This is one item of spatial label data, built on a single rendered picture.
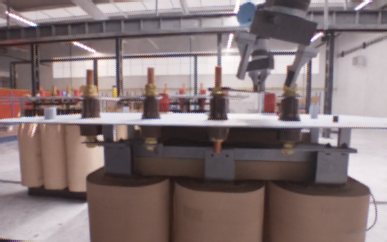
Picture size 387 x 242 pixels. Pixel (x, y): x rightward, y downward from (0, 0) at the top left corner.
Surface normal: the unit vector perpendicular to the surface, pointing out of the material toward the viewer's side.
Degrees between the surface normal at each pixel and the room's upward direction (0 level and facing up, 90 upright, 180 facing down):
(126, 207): 90
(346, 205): 90
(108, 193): 90
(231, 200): 90
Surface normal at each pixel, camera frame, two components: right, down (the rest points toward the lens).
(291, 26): 0.09, 0.47
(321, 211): -0.11, 0.07
